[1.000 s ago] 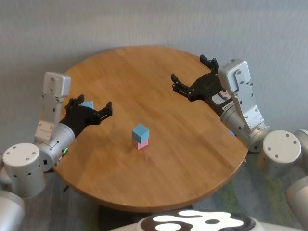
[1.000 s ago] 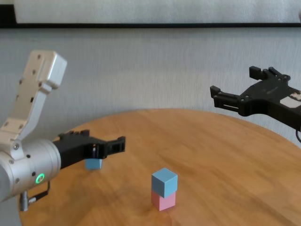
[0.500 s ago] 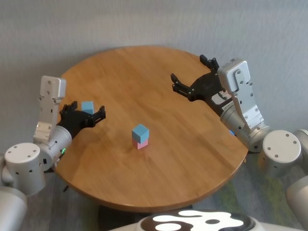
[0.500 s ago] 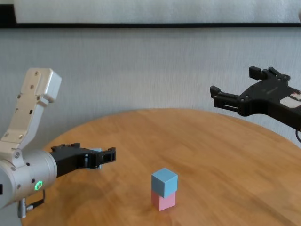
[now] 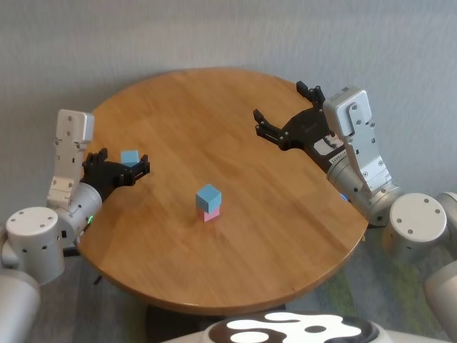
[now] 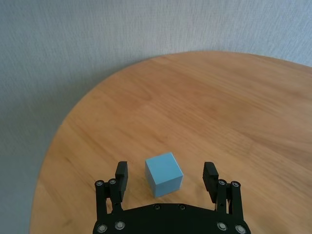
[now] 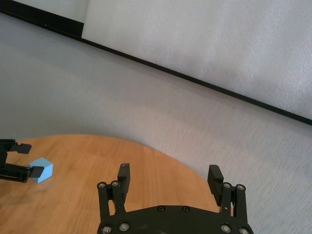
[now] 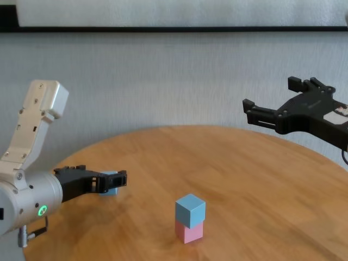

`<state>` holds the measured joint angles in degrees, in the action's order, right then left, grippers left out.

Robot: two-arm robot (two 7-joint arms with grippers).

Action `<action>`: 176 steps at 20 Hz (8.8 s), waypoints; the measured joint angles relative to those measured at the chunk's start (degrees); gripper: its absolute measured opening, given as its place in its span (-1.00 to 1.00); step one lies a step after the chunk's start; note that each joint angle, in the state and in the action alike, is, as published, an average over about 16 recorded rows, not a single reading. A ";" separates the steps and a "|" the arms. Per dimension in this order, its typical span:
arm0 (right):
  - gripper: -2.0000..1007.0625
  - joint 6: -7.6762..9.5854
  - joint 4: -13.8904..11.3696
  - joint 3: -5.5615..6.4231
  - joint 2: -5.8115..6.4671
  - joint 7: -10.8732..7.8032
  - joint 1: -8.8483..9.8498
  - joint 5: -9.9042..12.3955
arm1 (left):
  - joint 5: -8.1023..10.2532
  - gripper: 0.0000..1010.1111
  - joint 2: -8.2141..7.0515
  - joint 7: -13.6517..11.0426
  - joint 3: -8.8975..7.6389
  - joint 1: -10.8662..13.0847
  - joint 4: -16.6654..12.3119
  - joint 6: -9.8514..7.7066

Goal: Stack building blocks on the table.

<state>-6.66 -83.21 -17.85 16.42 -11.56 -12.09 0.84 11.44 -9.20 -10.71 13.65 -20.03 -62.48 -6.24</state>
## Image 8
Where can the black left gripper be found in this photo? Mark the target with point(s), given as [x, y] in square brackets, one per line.
[76, 182]

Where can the white foam panel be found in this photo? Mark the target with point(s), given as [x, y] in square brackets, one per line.
[174, 13]

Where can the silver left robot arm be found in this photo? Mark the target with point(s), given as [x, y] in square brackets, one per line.
[32, 195]

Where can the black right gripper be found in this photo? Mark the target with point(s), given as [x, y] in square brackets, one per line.
[307, 111]

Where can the pink cube block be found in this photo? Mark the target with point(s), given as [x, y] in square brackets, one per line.
[190, 235]

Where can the blue cube block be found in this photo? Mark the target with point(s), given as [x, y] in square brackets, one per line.
[190, 212]
[110, 192]

